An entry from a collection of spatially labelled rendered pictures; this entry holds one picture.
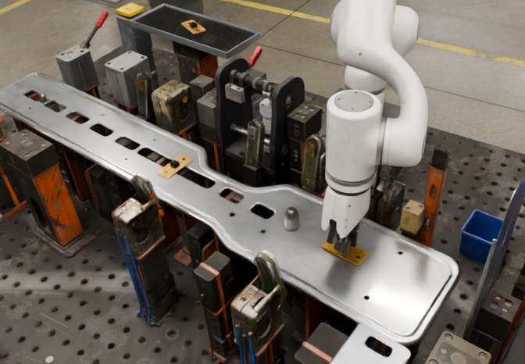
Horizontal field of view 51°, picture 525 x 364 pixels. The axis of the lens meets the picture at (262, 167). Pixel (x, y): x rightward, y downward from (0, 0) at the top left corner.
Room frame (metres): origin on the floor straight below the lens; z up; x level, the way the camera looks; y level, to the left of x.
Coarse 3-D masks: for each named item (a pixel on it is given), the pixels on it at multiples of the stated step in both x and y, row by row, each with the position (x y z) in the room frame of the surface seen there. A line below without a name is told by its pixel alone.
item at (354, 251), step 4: (324, 244) 0.73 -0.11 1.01; (328, 244) 0.73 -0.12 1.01; (324, 248) 0.72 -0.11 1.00; (328, 248) 0.72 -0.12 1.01; (332, 248) 0.72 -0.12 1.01; (352, 248) 0.71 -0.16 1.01; (356, 248) 0.71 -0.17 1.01; (332, 252) 0.71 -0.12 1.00; (336, 252) 0.70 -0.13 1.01; (340, 252) 0.70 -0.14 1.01; (352, 252) 0.70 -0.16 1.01; (356, 252) 0.70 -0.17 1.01; (360, 252) 0.70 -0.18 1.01; (364, 252) 0.70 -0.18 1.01; (340, 256) 0.70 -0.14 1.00; (344, 256) 0.69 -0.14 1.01; (348, 256) 0.69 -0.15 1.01; (352, 256) 0.69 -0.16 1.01; (364, 256) 0.69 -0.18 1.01; (348, 260) 0.68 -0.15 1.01; (352, 260) 0.68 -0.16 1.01; (356, 260) 0.68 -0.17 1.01; (360, 260) 0.68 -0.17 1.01; (356, 264) 0.67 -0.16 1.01
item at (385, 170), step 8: (376, 168) 0.82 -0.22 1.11; (384, 168) 0.82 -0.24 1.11; (392, 168) 0.81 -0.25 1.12; (376, 176) 0.82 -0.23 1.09; (384, 176) 0.82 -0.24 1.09; (392, 176) 0.81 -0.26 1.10; (376, 184) 0.82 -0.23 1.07; (392, 184) 0.81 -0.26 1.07; (376, 192) 0.82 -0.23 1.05; (384, 192) 0.80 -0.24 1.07; (384, 200) 0.80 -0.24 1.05
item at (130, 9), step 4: (128, 4) 1.62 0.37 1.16; (132, 4) 1.61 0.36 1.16; (120, 8) 1.59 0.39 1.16; (124, 8) 1.59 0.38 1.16; (128, 8) 1.59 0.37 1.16; (132, 8) 1.58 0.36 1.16; (136, 8) 1.58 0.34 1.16; (140, 8) 1.58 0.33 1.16; (120, 12) 1.57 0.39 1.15; (124, 12) 1.56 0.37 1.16; (128, 12) 1.55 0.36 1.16; (132, 12) 1.55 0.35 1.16; (136, 12) 1.56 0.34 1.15; (128, 16) 1.55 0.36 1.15
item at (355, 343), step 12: (360, 324) 0.55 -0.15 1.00; (348, 336) 0.52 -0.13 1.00; (360, 336) 0.52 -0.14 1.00; (372, 336) 0.52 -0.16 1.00; (384, 336) 0.52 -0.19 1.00; (348, 348) 0.50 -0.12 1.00; (360, 348) 0.50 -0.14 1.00; (396, 348) 0.49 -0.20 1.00; (336, 360) 0.48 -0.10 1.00; (348, 360) 0.48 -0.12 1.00; (360, 360) 0.48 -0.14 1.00; (372, 360) 0.48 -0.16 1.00; (384, 360) 0.48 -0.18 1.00; (396, 360) 0.47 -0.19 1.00; (408, 360) 0.47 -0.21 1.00
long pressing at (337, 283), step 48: (0, 96) 1.40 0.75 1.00; (48, 96) 1.38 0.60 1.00; (96, 144) 1.13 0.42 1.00; (144, 144) 1.11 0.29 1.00; (192, 144) 1.09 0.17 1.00; (192, 192) 0.92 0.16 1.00; (240, 192) 0.91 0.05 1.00; (288, 192) 0.89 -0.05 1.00; (240, 240) 0.76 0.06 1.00; (288, 240) 0.75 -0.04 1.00; (384, 240) 0.73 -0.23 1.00; (336, 288) 0.62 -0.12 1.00; (384, 288) 0.62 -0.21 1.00; (432, 288) 0.61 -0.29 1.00
